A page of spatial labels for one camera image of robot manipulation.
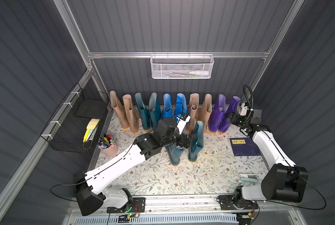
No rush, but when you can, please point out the teal front boot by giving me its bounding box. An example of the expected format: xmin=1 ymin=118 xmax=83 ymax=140
xmin=165 ymin=144 xmax=185 ymax=166
xmin=188 ymin=121 xmax=204 ymax=162

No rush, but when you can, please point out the purple front boot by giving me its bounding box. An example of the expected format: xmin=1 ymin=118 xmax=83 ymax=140
xmin=218 ymin=96 xmax=241 ymax=134
xmin=208 ymin=94 xmax=226 ymax=134

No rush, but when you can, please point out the beige rain boot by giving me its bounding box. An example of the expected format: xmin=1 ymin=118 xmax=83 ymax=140
xmin=186 ymin=93 xmax=199 ymax=131
xmin=122 ymin=94 xmax=139 ymax=134
xmin=109 ymin=91 xmax=129 ymax=129
xmin=198 ymin=94 xmax=213 ymax=133

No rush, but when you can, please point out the blue rain boot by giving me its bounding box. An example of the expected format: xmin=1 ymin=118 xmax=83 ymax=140
xmin=161 ymin=93 xmax=173 ymax=119
xmin=174 ymin=93 xmax=187 ymax=119

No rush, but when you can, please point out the dark teal boot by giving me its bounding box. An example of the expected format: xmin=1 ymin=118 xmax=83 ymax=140
xmin=135 ymin=92 xmax=151 ymax=131
xmin=149 ymin=92 xmax=161 ymax=129

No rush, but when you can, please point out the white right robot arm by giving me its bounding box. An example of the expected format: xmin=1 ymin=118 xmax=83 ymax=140
xmin=226 ymin=111 xmax=308 ymax=209

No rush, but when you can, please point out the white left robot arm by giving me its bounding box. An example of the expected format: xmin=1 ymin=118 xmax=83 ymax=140
xmin=74 ymin=113 xmax=196 ymax=216

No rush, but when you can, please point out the dark blue book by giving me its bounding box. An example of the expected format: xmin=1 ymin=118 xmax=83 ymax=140
xmin=230 ymin=137 xmax=261 ymax=157

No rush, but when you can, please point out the floral floor mat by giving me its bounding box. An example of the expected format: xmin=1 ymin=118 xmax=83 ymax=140
xmin=107 ymin=126 xmax=268 ymax=196

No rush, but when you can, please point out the pink cup of markers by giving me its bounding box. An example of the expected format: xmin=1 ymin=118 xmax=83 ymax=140
xmin=97 ymin=134 xmax=118 ymax=158

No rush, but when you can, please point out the yellow notepad in basket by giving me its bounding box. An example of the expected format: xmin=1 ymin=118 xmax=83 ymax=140
xmin=83 ymin=119 xmax=100 ymax=143

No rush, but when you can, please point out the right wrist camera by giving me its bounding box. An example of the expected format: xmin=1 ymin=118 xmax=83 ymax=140
xmin=239 ymin=103 xmax=248 ymax=116

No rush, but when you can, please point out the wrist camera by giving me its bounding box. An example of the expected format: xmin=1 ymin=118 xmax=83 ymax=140
xmin=177 ymin=112 xmax=191 ymax=135
xmin=239 ymin=103 xmax=248 ymax=116

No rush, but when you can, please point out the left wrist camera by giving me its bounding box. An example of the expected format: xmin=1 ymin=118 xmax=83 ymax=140
xmin=177 ymin=112 xmax=191 ymax=135

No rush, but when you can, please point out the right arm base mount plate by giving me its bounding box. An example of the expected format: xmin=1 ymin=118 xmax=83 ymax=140
xmin=216 ymin=195 xmax=258 ymax=211

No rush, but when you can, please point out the white wire mesh basket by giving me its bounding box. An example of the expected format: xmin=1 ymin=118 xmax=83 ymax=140
xmin=150 ymin=53 xmax=214 ymax=79

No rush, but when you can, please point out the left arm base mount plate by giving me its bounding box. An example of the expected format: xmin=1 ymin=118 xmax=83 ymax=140
xmin=107 ymin=197 xmax=146 ymax=213

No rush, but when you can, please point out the black wire wall basket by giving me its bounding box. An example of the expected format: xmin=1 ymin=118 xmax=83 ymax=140
xmin=41 ymin=84 xmax=109 ymax=153

